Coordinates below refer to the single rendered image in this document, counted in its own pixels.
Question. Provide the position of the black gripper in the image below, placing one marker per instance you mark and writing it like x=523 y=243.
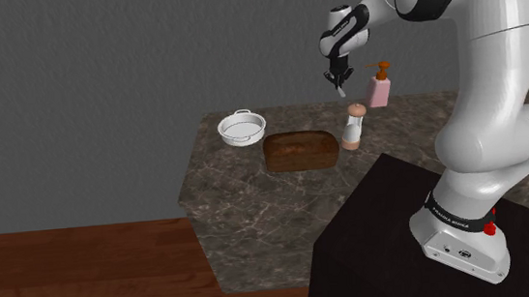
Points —
x=339 y=65

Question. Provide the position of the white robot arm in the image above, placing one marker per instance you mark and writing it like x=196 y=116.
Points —
x=492 y=101

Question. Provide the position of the pink soap dispenser brown pump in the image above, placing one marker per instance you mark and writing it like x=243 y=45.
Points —
x=378 y=91

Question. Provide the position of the white and tan pepper grinder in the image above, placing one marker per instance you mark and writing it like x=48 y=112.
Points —
x=353 y=130

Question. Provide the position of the brown bread loaf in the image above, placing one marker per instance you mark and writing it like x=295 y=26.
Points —
x=300 y=151

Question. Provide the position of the black robot stand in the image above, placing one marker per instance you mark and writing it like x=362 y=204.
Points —
x=370 y=234

